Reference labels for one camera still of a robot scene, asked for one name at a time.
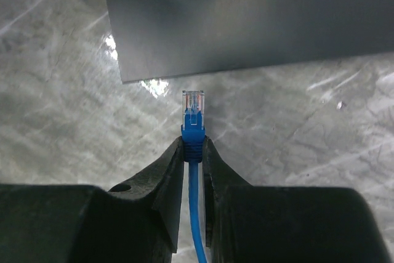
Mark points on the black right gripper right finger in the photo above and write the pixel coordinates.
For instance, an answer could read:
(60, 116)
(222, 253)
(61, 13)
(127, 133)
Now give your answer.
(247, 223)

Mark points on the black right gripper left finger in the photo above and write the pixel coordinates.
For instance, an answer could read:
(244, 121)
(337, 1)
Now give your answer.
(137, 220)

